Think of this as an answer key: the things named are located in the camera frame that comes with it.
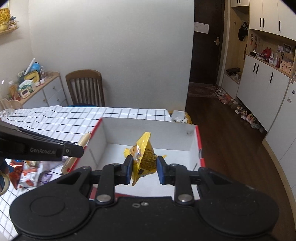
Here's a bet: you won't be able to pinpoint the white wall cabinets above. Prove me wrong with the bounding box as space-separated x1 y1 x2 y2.
219 0 296 176

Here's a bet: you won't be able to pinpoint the red cardboard box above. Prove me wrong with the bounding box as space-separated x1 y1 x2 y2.
71 118 205 197

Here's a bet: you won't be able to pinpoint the purple candy packet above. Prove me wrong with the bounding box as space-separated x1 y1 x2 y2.
37 172 53 187

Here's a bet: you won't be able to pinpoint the white red snack packet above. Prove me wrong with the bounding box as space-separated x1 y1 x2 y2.
18 168 39 188

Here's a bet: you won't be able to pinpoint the wooden wall shelf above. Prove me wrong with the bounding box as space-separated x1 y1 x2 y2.
0 25 18 35

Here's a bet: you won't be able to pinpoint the yellow snack packet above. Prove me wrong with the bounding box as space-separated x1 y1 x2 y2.
124 132 157 186

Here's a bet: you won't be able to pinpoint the white drawer cabinet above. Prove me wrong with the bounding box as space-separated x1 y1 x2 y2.
0 71 69 110

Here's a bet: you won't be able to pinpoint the dark entrance door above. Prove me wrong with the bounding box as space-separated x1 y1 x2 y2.
190 0 225 85

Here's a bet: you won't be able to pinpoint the red fried snack bag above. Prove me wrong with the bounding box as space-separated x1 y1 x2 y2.
9 160 27 189

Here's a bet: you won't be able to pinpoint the brown wooden chair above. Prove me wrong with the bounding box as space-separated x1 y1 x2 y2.
65 69 105 107

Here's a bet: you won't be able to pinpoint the left hand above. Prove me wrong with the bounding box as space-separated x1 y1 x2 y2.
0 157 10 195

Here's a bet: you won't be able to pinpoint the white digital timer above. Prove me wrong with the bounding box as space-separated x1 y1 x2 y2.
20 88 31 99

